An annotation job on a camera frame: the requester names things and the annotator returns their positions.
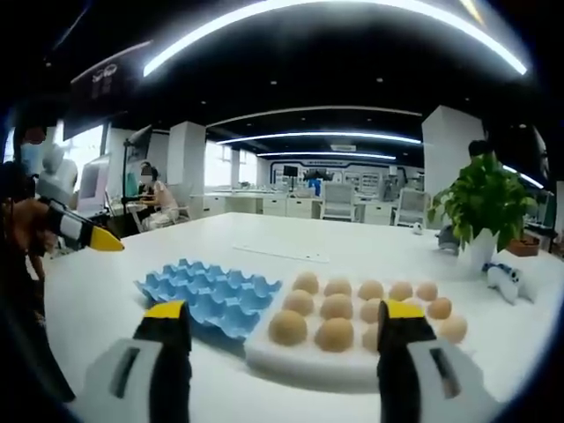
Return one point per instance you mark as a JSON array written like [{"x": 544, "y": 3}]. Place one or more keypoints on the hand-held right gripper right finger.
[{"x": 418, "y": 379}]

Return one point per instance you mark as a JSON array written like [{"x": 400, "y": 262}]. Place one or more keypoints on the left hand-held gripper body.
[{"x": 59, "y": 178}]

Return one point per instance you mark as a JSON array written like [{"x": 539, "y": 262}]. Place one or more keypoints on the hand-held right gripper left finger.
[{"x": 145, "y": 379}]

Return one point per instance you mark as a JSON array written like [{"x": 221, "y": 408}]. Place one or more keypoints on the blue egg tray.
[{"x": 211, "y": 293}]

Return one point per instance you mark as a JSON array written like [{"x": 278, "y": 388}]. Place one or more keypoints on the group of brown eggs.
[{"x": 337, "y": 306}]

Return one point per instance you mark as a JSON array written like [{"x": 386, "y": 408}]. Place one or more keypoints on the white foam egg holder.
[{"x": 304, "y": 363}]

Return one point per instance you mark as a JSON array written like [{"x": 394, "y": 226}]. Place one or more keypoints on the person's left hand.
[{"x": 26, "y": 229}]

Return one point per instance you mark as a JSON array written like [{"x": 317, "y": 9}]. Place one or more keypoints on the pink and white cabinet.
[{"x": 93, "y": 185}]

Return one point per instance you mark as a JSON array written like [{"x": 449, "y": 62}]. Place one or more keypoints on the person's head with blue mask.
[{"x": 28, "y": 152}]

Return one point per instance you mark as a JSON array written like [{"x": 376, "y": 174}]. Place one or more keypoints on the black light stand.
[{"x": 128, "y": 176}]

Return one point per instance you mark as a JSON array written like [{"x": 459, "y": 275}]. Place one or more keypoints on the person's dark clothed body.
[{"x": 26, "y": 308}]

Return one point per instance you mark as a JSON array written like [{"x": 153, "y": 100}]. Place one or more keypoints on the white game controller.
[{"x": 506, "y": 279}]

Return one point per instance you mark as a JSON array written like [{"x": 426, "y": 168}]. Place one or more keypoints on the small black and white ball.
[{"x": 417, "y": 227}]

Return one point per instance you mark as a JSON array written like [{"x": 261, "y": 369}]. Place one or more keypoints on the white table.
[{"x": 247, "y": 238}]

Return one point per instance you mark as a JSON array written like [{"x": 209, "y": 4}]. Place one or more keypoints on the brown planter box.
[{"x": 523, "y": 245}]

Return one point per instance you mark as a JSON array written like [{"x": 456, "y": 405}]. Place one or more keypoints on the white mesh office chair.
[
  {"x": 338, "y": 200},
  {"x": 412, "y": 207}
]

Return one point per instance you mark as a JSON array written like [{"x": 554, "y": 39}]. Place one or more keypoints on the green plant in white pot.
[{"x": 484, "y": 207}]

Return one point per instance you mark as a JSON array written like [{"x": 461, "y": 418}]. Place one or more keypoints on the long curved ceiling light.
[{"x": 308, "y": 22}]

